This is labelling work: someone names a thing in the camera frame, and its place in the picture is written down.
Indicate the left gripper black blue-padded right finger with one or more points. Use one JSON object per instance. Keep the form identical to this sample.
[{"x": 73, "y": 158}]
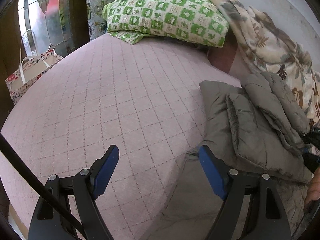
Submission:
[{"x": 266, "y": 217}]

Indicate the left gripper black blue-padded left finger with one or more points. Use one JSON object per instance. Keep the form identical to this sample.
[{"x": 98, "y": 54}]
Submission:
[{"x": 86, "y": 186}]

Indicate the grey quilted puffer jacket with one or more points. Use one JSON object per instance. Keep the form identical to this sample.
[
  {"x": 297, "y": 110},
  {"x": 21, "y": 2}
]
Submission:
[{"x": 256, "y": 127}]

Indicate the person's right hand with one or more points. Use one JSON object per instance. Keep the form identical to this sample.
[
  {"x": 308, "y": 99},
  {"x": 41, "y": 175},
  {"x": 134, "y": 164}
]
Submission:
[{"x": 313, "y": 193}]

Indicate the floral beige blanket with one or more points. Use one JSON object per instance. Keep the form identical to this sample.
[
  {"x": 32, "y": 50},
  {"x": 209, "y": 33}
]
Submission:
[{"x": 266, "y": 48}]

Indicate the pink quilted mattress cover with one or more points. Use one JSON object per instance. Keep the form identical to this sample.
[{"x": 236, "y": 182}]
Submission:
[{"x": 146, "y": 99}]

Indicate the white patterned paper bag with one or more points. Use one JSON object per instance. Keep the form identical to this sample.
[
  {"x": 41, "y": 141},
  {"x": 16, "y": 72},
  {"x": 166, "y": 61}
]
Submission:
[{"x": 31, "y": 68}]

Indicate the stained glass door panel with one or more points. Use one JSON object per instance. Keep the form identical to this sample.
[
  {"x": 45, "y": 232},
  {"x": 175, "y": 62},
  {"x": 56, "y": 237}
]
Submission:
[{"x": 45, "y": 24}]

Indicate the green white checked pillow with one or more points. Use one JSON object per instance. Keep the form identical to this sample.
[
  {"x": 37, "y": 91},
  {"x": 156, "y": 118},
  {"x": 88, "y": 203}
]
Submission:
[{"x": 194, "y": 21}]

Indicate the floral fabric behind pillow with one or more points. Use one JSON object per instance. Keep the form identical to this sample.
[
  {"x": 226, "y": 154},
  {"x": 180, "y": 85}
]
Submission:
[{"x": 96, "y": 23}]

